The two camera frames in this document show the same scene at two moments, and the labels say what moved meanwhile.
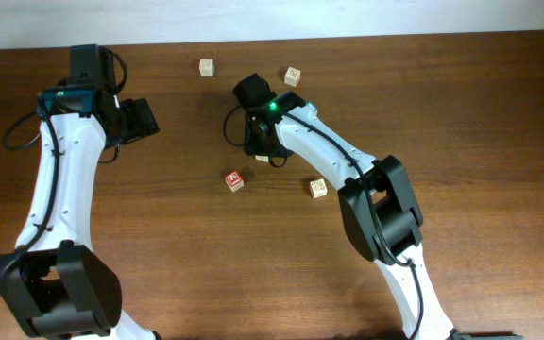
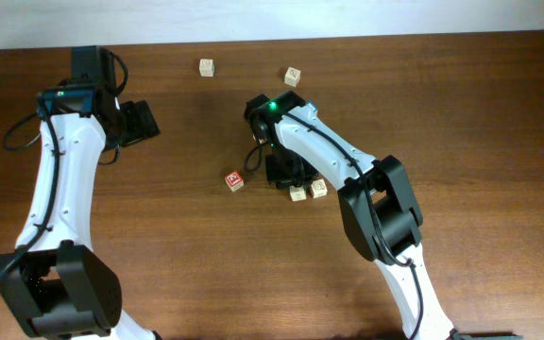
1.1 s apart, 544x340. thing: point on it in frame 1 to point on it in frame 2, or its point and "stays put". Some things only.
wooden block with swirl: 317,188 stays put
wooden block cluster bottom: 262,158 to 297,193
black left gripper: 143,119 stays put
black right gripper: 253,147 to 283,182
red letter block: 234,180 stays put
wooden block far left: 207,67 stays put
